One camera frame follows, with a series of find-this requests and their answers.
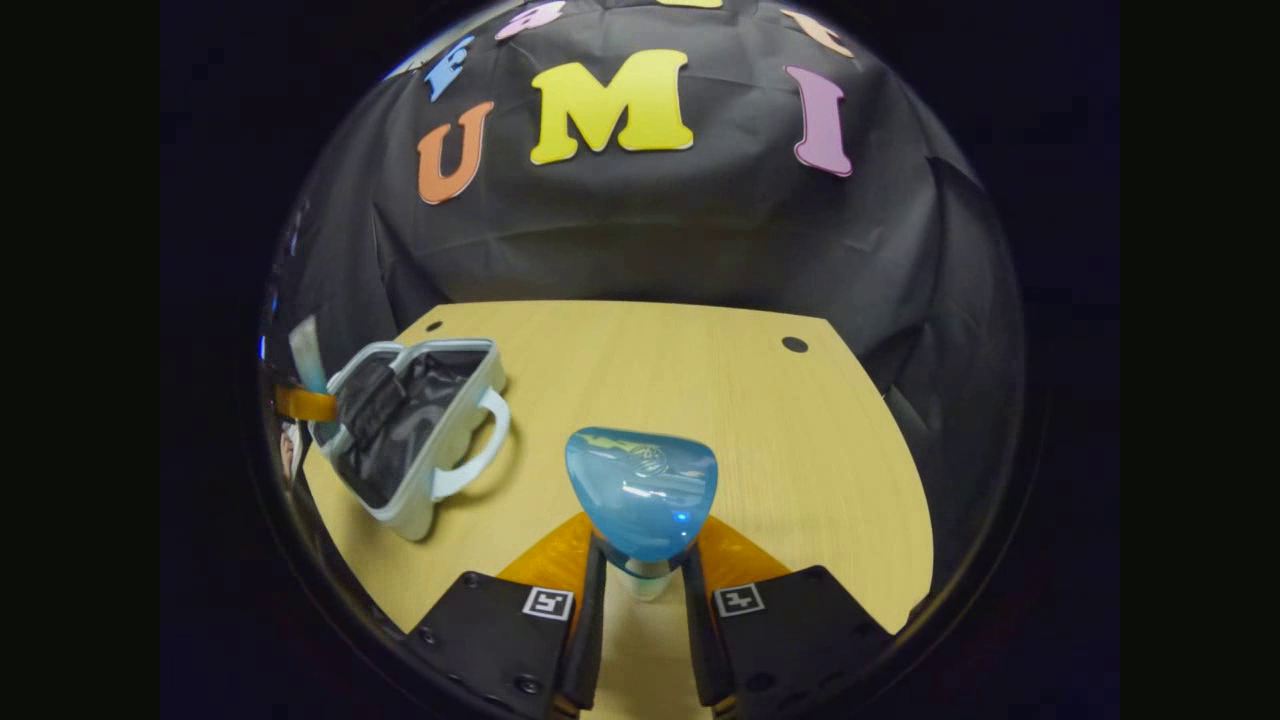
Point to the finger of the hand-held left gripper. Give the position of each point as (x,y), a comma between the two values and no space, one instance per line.
(305,403)

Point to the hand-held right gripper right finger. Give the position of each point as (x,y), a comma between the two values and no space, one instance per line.
(705,640)

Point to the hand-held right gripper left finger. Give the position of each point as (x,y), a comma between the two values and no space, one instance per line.
(585,640)

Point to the light blue suitcase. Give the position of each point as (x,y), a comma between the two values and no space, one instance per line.
(400,420)

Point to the blue capped skincare bottle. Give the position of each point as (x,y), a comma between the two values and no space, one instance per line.
(640,490)

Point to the black backdrop cloth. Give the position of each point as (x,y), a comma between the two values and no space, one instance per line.
(650,240)

